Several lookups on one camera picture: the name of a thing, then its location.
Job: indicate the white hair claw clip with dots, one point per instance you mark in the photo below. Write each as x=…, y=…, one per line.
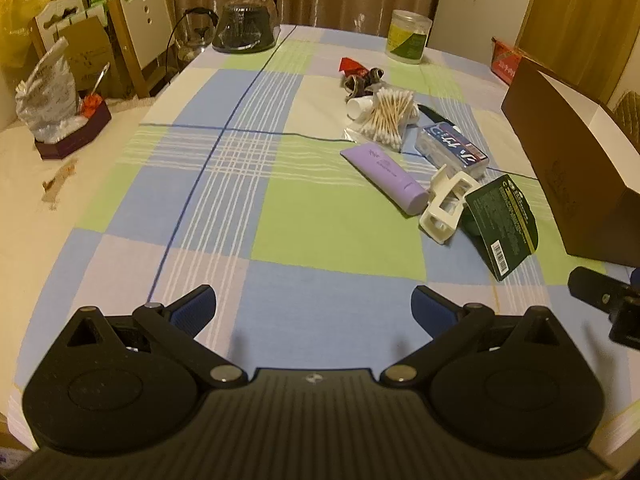
x=434, y=226

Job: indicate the clear jar green label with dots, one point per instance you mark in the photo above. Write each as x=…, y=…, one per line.
x=407, y=40

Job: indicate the brown paper scrap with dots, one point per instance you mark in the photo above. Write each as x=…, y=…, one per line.
x=59, y=180

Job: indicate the white wooden chair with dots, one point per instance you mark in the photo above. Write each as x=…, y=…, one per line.
x=142, y=15
x=62, y=12

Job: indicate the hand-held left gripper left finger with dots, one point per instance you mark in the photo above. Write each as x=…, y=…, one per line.
x=192, y=307

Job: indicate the white blue toothpaste tube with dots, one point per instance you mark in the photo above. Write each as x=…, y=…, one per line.
x=359, y=106

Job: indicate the quilted chair cover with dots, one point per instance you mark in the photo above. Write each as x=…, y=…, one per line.
x=629, y=110

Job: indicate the dark green small tube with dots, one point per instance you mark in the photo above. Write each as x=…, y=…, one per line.
x=430, y=111

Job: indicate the purple cream tube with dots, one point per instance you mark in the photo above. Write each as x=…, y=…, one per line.
x=385, y=175

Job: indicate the maroon open box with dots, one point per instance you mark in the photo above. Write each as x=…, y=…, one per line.
x=75, y=137

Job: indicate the yellow plastic bag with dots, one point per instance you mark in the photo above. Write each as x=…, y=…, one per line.
x=20, y=20

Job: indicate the brown cardboard carton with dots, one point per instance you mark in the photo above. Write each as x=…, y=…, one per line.
x=87, y=55

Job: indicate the brown cardboard box white inside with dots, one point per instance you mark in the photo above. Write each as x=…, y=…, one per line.
x=575, y=160

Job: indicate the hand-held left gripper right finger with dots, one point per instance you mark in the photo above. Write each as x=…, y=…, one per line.
x=432, y=309

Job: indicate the wooden door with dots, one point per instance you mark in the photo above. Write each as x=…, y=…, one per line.
x=580, y=10

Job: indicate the red candy wrapper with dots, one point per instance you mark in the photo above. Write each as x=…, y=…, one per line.
x=350, y=65

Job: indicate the red instant noodle bowl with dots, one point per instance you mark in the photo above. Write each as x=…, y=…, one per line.
x=507, y=60

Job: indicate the black dome container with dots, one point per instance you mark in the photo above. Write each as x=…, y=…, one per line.
x=245, y=25

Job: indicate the green balm card package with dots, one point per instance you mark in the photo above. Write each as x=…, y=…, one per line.
x=505, y=220

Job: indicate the blue plastic pack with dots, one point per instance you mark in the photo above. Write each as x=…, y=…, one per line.
x=450, y=147

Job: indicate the silver plastic bag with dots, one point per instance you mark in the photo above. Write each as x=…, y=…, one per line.
x=47, y=95

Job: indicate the bag of cotton swabs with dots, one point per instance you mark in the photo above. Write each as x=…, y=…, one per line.
x=387, y=115

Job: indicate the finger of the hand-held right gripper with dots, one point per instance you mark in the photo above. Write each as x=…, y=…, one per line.
x=636, y=276
x=590, y=287

